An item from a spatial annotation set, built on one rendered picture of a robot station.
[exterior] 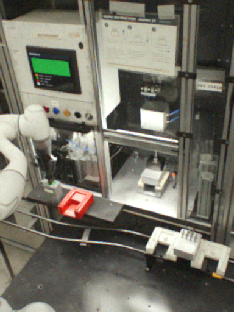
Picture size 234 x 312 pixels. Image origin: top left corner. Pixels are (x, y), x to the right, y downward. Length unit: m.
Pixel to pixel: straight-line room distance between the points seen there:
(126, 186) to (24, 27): 0.98
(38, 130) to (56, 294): 0.80
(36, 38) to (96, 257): 1.14
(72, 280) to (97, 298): 0.17
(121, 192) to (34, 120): 0.65
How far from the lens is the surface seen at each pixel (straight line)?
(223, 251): 1.79
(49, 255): 2.08
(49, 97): 1.77
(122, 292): 1.88
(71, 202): 1.97
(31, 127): 1.71
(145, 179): 1.94
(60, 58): 1.61
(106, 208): 1.93
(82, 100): 1.67
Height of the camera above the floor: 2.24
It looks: 35 degrees down
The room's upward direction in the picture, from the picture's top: 5 degrees counter-clockwise
